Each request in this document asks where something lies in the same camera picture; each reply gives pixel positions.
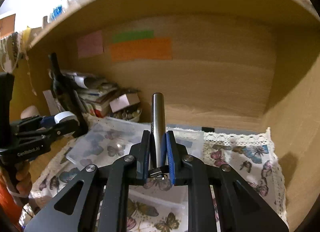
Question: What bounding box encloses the small white cardboard box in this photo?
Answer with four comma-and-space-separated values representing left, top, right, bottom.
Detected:
110, 93, 140, 113

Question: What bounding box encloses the dark glass bottle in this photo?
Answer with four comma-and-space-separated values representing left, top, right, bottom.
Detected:
49, 52, 88, 138

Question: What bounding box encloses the stack of books and papers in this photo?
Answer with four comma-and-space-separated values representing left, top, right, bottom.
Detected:
62, 70, 119, 118

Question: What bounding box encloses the pink sticky paper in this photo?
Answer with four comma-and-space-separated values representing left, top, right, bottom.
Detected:
76, 30, 104, 58

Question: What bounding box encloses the pink candle jar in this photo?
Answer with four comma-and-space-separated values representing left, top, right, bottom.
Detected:
21, 105, 40, 119

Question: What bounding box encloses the silver metal cylinder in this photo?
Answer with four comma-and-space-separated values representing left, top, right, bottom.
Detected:
151, 92, 167, 168

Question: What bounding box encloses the clear plastic storage bin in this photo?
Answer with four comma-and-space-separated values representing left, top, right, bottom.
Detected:
66, 117, 206, 232

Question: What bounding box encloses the butterfly print lace tablecloth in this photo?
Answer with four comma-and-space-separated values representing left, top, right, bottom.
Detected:
31, 117, 286, 231

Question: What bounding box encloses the person's left hand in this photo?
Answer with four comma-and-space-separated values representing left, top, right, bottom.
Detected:
1, 161, 33, 207

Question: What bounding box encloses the green sticky paper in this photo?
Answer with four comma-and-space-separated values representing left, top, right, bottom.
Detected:
112, 30, 154, 44

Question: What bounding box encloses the orange sticky paper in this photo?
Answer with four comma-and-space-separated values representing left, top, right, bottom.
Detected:
109, 38, 172, 62

